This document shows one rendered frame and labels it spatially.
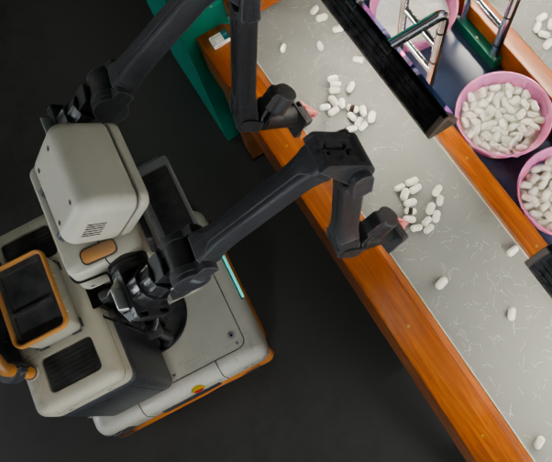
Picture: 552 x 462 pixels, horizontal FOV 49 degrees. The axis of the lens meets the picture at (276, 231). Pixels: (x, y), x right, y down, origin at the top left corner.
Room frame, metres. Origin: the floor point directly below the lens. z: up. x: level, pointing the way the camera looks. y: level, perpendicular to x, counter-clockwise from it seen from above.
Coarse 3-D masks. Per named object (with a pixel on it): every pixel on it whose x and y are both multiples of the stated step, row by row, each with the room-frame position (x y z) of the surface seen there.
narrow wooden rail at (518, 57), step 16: (464, 0) 0.97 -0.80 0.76; (480, 16) 0.90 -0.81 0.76; (480, 32) 0.88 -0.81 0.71; (496, 32) 0.83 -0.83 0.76; (512, 32) 0.81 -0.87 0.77; (512, 48) 0.76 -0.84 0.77; (528, 48) 0.74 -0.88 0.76; (512, 64) 0.73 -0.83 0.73; (528, 64) 0.70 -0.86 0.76; (544, 64) 0.68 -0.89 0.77; (544, 80) 0.63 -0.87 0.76
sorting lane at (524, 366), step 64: (320, 0) 1.19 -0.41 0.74; (320, 64) 0.98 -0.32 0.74; (320, 128) 0.78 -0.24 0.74; (384, 128) 0.70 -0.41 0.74; (384, 192) 0.52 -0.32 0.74; (448, 192) 0.44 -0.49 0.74; (448, 256) 0.28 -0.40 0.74; (512, 256) 0.21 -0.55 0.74; (448, 320) 0.12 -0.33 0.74; (512, 384) -0.08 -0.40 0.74
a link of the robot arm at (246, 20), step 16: (240, 0) 0.78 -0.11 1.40; (256, 0) 0.77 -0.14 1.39; (240, 16) 0.77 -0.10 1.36; (256, 16) 0.76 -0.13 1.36; (240, 32) 0.78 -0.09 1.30; (256, 32) 0.78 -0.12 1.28; (240, 48) 0.78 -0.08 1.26; (256, 48) 0.77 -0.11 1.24; (240, 64) 0.77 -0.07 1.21; (256, 64) 0.77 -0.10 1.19; (240, 80) 0.76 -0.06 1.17; (256, 80) 0.76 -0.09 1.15; (240, 96) 0.75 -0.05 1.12; (256, 96) 0.75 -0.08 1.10; (240, 112) 0.74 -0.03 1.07; (256, 112) 0.73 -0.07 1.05; (240, 128) 0.73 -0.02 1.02
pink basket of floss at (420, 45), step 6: (372, 0) 1.10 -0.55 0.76; (378, 0) 1.11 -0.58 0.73; (450, 0) 1.01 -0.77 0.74; (456, 0) 0.98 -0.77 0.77; (372, 6) 1.08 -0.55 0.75; (450, 6) 0.99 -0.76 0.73; (456, 6) 0.96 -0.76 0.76; (372, 12) 1.07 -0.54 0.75; (450, 12) 0.97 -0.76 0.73; (456, 12) 0.94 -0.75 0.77; (450, 18) 0.95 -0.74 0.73; (450, 24) 0.91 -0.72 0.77; (414, 42) 0.90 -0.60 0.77; (420, 42) 0.90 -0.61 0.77; (426, 42) 0.89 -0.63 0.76; (420, 48) 0.92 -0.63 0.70
